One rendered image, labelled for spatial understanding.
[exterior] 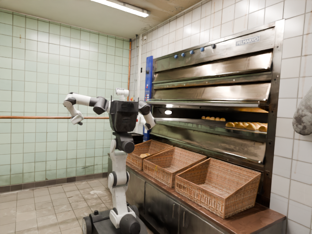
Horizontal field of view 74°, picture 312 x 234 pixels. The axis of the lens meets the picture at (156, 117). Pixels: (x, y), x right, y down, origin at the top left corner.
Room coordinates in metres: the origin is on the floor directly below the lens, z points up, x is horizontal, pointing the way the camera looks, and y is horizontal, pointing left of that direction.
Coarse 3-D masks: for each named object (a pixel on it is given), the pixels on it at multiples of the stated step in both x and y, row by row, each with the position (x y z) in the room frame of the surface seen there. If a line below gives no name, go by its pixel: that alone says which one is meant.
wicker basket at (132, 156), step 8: (136, 144) 3.03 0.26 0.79; (144, 144) 3.11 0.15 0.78; (152, 144) 3.11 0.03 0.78; (160, 144) 2.95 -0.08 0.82; (168, 144) 2.80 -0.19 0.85; (136, 152) 3.03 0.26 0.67; (152, 152) 3.05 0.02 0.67; (160, 152) 2.61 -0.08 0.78; (168, 152) 2.67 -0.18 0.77; (128, 160) 2.78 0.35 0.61; (136, 160) 2.57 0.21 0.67; (160, 160) 2.61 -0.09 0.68
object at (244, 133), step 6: (192, 126) 2.46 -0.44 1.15; (198, 126) 2.38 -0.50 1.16; (204, 126) 2.30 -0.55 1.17; (210, 126) 2.23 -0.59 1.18; (228, 132) 2.03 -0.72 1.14; (234, 132) 1.97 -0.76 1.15; (240, 132) 1.92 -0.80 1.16; (246, 132) 1.87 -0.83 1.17; (252, 132) 1.82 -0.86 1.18; (258, 132) 1.82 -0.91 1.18; (264, 138) 1.73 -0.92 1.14
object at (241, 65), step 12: (216, 60) 2.25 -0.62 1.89; (228, 60) 2.11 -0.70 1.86; (240, 60) 1.98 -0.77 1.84; (252, 60) 1.87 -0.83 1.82; (264, 60) 1.77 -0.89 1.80; (168, 72) 2.96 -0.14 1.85; (180, 72) 2.72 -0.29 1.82; (192, 72) 2.51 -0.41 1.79; (204, 72) 2.33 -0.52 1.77; (216, 72) 2.18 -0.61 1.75; (228, 72) 2.01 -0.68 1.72; (240, 72) 1.91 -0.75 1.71; (252, 72) 1.84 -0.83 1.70
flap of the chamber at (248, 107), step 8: (152, 104) 3.08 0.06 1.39; (160, 104) 2.87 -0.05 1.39; (168, 104) 2.68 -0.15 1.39; (176, 104) 2.51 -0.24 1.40; (184, 104) 2.38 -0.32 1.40; (192, 104) 2.27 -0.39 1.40; (200, 104) 2.17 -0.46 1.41; (208, 104) 2.07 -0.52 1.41; (216, 104) 1.99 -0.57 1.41; (224, 104) 1.91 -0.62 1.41; (232, 104) 1.84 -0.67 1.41; (240, 104) 1.77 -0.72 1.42; (248, 104) 1.71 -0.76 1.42; (256, 104) 1.65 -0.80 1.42; (264, 112) 1.78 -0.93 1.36
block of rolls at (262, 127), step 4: (228, 124) 2.22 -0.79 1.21; (232, 124) 2.20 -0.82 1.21; (236, 124) 2.13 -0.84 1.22; (240, 124) 2.10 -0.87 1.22; (244, 124) 2.17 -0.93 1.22; (248, 124) 2.16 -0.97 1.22; (252, 124) 2.20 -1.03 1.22; (256, 124) 2.07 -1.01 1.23; (260, 124) 2.12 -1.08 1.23; (264, 124) 2.18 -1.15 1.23; (240, 128) 2.09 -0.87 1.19; (244, 128) 2.16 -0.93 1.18; (248, 128) 2.02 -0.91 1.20; (252, 128) 1.99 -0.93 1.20; (256, 128) 2.04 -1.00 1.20; (260, 128) 1.93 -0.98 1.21; (264, 128) 1.90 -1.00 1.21
